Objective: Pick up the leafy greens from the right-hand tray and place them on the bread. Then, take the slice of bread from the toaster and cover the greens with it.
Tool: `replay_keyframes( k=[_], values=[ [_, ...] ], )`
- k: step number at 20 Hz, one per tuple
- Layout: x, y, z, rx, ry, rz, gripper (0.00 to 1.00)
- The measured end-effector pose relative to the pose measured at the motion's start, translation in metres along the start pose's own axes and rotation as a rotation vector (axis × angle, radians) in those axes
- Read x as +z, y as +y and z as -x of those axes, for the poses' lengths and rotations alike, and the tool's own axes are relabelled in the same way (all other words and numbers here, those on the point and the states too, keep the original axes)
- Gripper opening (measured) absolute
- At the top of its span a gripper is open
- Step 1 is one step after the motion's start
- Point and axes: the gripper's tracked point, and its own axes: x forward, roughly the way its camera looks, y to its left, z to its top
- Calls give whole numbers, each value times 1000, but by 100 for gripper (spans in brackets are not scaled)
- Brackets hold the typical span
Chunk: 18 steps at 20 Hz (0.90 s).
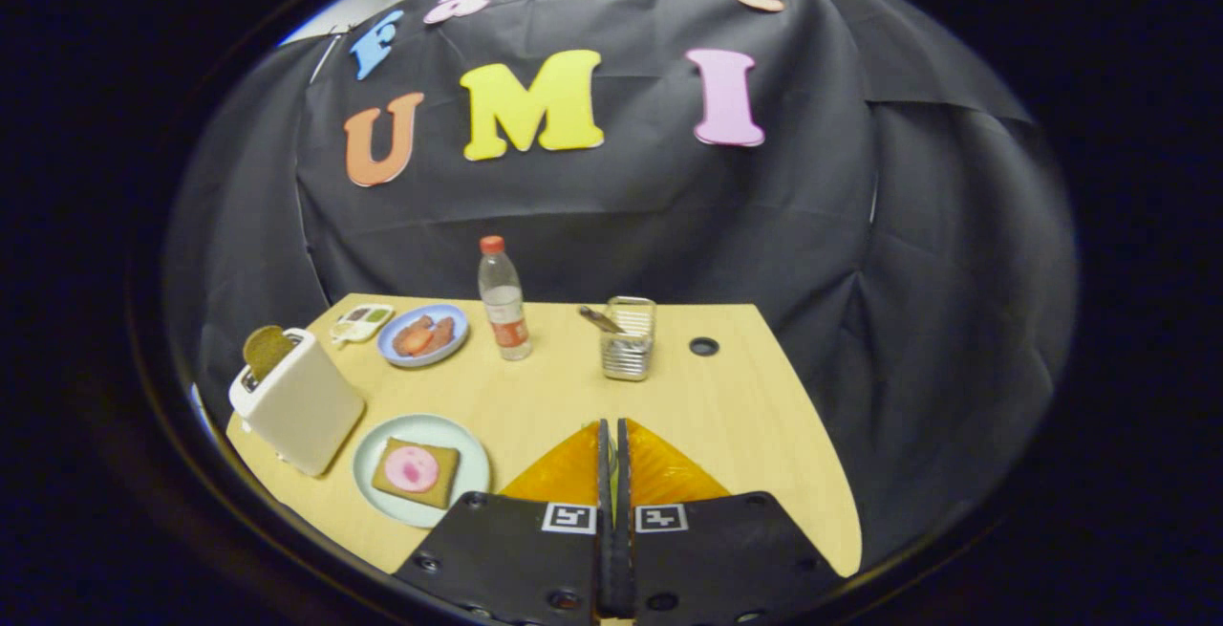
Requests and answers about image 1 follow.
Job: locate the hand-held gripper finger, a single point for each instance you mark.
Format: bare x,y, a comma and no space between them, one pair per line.
607,511
623,511

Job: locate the round-topped brown bread slice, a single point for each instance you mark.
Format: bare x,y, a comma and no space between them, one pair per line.
266,349

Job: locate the pale green plate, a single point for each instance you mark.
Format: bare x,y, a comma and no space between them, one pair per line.
468,444

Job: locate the square brown bread slice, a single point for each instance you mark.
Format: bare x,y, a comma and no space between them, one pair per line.
441,487

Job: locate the pink ham slice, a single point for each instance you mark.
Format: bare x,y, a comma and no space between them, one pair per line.
411,469

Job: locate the clear bottle with red cap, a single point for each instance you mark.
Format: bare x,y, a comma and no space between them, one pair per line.
504,311

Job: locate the brown meat patty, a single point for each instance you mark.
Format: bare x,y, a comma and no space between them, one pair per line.
443,334
411,325

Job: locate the blue plate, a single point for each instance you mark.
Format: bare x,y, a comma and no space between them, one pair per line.
457,320

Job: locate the orange tomato slice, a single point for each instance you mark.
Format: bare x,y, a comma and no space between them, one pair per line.
413,342

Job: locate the white divided seasoning tray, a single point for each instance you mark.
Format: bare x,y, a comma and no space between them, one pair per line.
363,323

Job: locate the white toaster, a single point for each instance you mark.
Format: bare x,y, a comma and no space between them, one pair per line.
306,411

